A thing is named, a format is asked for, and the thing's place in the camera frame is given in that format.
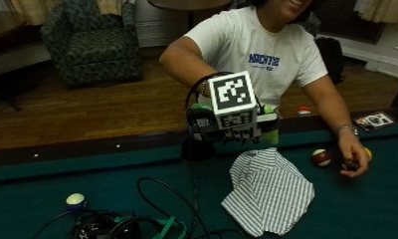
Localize striped grey white cloth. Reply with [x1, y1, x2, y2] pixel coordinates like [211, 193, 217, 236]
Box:
[220, 146, 317, 239]

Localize dark wooden pool table rail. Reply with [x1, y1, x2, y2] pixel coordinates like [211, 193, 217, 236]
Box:
[0, 107, 398, 168]

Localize thick black looped cable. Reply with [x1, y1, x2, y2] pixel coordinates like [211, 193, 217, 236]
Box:
[136, 176, 247, 239]

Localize small red white ball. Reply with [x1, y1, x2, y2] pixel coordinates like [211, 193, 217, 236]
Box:
[296, 106, 313, 117]

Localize white marker cube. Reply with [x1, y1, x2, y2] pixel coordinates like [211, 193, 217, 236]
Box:
[207, 70, 258, 130]

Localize the person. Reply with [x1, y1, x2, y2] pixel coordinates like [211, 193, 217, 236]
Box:
[159, 0, 374, 179]

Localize red and white billiard ball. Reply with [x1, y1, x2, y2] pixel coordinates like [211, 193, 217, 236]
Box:
[310, 148, 333, 167]

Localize black device with green straps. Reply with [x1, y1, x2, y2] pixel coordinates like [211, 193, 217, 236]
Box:
[31, 208, 191, 239]

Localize black glove cable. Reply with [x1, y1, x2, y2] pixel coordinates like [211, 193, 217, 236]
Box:
[184, 71, 235, 112]

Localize silver wristwatch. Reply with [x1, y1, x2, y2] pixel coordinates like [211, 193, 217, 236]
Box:
[333, 123, 361, 137]

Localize black backpack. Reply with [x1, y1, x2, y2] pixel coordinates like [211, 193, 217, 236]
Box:
[314, 36, 346, 85]

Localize dark billiard ball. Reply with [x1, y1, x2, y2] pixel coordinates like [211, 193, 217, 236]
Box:
[344, 160, 362, 172]

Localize yellow billiard ball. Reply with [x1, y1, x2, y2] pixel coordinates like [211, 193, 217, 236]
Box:
[362, 146, 374, 162]

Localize round wooden table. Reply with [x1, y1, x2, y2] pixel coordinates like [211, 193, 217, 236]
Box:
[147, 0, 233, 32]

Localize black printed card packet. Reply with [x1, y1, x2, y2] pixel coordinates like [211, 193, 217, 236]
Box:
[352, 111, 397, 132]

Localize green patterned armchair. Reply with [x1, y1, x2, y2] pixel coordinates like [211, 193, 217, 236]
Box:
[39, 0, 144, 88]

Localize dark wooden side table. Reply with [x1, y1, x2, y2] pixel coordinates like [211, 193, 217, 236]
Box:
[0, 9, 46, 113]

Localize thin wrist bracelet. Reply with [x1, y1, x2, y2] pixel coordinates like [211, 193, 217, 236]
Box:
[199, 79, 209, 98]

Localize dark radiator grille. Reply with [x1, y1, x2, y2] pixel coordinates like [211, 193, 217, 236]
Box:
[312, 0, 386, 46]

